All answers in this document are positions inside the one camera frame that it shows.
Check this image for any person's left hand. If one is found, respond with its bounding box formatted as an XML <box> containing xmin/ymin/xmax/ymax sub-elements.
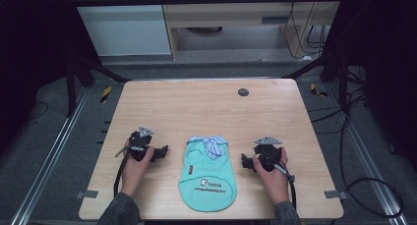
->
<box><xmin>120</xmin><ymin>139</ymin><xmax>155</xmax><ymax>198</ymax></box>

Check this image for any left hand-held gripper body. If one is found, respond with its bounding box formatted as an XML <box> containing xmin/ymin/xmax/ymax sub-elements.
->
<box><xmin>128</xmin><ymin>126</ymin><xmax>155</xmax><ymax>163</ymax></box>

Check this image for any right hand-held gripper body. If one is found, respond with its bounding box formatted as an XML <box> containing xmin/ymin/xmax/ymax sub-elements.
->
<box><xmin>253</xmin><ymin>136</ymin><xmax>283</xmax><ymax>173</ymax></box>

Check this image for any person's right hand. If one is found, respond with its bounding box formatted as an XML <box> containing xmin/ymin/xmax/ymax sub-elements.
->
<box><xmin>252</xmin><ymin>147</ymin><xmax>291</xmax><ymax>205</ymax></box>

